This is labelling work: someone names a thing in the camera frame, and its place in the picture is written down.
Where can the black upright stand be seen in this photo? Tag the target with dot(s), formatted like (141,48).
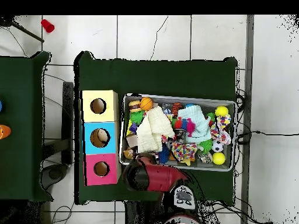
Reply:
(67,121)

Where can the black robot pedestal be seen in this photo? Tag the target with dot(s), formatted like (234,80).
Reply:
(142,214)

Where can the dark green tablecloth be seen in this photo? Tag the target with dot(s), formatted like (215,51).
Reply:
(151,77)

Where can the black tripod leg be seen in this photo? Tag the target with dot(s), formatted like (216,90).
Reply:
(28,32)

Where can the clear plastic packet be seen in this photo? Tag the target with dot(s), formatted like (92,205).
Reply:
(167,109)

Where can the shallow clear mesh bin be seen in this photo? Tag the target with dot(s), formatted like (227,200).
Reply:
(205,103)

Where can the cream muslin cloth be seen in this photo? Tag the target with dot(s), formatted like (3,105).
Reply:
(154,126)

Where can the colourful dotted cloth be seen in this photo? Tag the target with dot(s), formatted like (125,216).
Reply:
(184,151)

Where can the yellow ball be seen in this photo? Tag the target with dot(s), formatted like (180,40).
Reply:
(221,111)
(218,158)

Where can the mint muslin cloth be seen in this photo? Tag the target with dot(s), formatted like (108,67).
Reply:
(196,114)

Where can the toy burger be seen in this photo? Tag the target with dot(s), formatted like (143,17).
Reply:
(134,106)

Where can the orange toy basketball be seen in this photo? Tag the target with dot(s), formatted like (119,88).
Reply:
(146,103)

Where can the orange toy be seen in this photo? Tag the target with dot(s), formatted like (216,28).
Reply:
(4,131)

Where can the grey rounded base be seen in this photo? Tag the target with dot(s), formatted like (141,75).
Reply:
(55,175)

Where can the wooden box with three holes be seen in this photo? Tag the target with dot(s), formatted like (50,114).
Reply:
(109,144)

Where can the red plastic cup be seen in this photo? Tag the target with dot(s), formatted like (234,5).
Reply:
(48,26)

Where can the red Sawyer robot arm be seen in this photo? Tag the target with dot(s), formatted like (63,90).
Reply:
(161,177)

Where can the small soccer ball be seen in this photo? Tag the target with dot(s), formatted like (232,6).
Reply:
(217,146)

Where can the side table with green cloth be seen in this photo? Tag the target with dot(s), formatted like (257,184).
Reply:
(18,128)

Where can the multicolour spiky caterpillar toy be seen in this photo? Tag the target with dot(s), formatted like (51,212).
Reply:
(186,124)

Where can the white colourful patterned cloth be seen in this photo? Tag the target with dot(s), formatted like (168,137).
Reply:
(220,130)

